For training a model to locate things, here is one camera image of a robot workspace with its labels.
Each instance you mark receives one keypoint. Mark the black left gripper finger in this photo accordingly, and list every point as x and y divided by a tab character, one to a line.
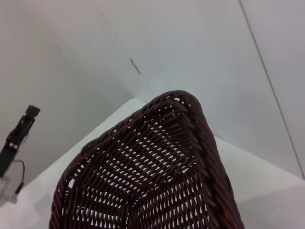
16	137

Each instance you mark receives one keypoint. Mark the dark woven plastic basket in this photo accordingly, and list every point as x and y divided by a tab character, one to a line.
152	171

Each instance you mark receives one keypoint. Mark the black vertical wall strip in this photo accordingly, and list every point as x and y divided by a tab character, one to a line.
268	78

